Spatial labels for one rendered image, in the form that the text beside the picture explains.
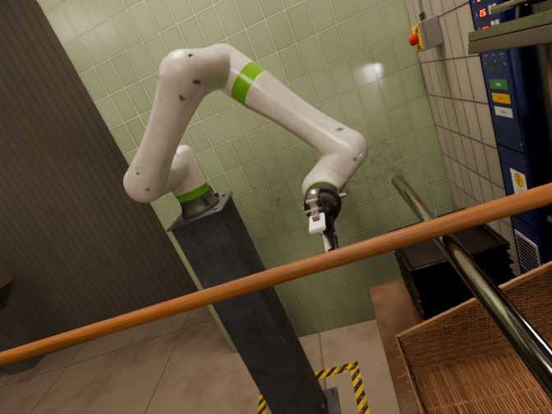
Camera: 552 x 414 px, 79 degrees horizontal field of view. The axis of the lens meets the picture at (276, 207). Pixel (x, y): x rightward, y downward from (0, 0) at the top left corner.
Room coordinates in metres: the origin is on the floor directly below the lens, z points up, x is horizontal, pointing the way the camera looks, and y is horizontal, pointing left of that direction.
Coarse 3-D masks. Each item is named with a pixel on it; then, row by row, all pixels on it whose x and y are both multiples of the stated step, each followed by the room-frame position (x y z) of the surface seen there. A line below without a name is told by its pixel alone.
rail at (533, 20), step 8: (528, 16) 0.53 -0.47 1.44; (536, 16) 0.51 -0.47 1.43; (544, 16) 0.49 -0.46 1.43; (504, 24) 0.59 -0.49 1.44; (512, 24) 0.57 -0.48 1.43; (520, 24) 0.55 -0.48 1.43; (528, 24) 0.52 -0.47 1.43; (536, 24) 0.50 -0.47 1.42; (544, 24) 0.49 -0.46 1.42; (472, 32) 0.72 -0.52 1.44; (480, 32) 0.68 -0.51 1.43; (488, 32) 0.65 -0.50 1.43; (496, 32) 0.62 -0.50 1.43; (504, 32) 0.59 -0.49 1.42; (512, 32) 0.57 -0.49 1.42; (472, 40) 0.72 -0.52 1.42
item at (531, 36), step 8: (520, 32) 0.55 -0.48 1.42; (528, 32) 0.52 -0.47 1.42; (536, 32) 0.50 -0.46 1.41; (544, 32) 0.49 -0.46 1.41; (480, 40) 0.68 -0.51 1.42; (488, 40) 0.65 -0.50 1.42; (496, 40) 0.62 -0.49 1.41; (504, 40) 0.59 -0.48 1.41; (512, 40) 0.57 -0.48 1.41; (520, 40) 0.55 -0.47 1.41; (528, 40) 0.52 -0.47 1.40; (536, 40) 0.50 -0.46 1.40; (544, 40) 0.49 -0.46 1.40; (472, 48) 0.72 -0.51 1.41; (480, 48) 0.68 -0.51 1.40; (488, 48) 0.65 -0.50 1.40; (496, 48) 0.62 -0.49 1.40; (504, 48) 0.59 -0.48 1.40
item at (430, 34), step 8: (432, 16) 1.25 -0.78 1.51; (416, 24) 1.28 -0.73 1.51; (424, 24) 1.26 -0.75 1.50; (432, 24) 1.25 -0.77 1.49; (424, 32) 1.26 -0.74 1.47; (432, 32) 1.25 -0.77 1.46; (440, 32) 1.25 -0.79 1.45; (424, 40) 1.26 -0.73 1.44; (432, 40) 1.25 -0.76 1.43; (440, 40) 1.25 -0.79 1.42; (416, 48) 1.34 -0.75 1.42; (424, 48) 1.26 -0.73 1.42
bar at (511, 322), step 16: (400, 176) 0.80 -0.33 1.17; (400, 192) 0.72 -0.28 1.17; (416, 208) 0.60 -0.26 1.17; (448, 240) 0.45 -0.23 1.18; (448, 256) 0.43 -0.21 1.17; (464, 256) 0.40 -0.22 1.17; (464, 272) 0.38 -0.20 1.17; (480, 272) 0.36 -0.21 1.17; (480, 288) 0.34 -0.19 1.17; (496, 288) 0.33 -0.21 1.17; (496, 304) 0.30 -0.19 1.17; (512, 304) 0.30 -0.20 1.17; (496, 320) 0.29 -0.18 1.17; (512, 320) 0.27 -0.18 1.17; (512, 336) 0.26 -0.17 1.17; (528, 336) 0.25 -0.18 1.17; (528, 352) 0.24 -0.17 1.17; (544, 352) 0.23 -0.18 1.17; (528, 368) 0.23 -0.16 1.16; (544, 368) 0.22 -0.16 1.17; (544, 384) 0.21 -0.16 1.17
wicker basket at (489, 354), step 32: (512, 288) 0.70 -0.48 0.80; (544, 288) 0.69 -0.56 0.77; (448, 320) 0.74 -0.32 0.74; (544, 320) 0.69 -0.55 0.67; (416, 352) 0.76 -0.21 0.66; (448, 352) 0.75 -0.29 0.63; (480, 352) 0.73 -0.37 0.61; (512, 352) 0.70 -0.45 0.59; (416, 384) 0.73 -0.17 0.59; (448, 384) 0.69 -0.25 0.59; (480, 384) 0.66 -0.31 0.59; (512, 384) 0.62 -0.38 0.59
